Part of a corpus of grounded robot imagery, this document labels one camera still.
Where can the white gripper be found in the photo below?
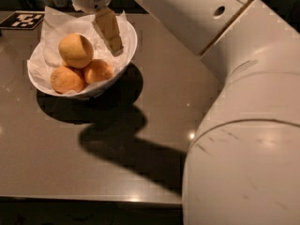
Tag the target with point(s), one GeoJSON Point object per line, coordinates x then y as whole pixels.
{"type": "Point", "coordinates": [105, 22]}

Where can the yellow orange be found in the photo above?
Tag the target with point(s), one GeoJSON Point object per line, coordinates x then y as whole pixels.
{"type": "Point", "coordinates": [76, 50]}

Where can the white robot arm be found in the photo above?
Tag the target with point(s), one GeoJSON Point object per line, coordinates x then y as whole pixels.
{"type": "Point", "coordinates": [243, 166]}

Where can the white bowl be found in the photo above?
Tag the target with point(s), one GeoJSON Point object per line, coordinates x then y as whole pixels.
{"type": "Point", "coordinates": [128, 53]}

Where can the right orange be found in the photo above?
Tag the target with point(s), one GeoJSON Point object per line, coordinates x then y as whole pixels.
{"type": "Point", "coordinates": [98, 70]}

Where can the front left orange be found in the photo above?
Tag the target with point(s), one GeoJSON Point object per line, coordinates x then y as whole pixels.
{"type": "Point", "coordinates": [65, 79]}

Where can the white paper liner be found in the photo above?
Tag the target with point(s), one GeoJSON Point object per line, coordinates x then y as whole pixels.
{"type": "Point", "coordinates": [53, 32]}

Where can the black white marker tag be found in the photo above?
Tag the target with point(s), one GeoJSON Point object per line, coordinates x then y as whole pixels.
{"type": "Point", "coordinates": [22, 20]}

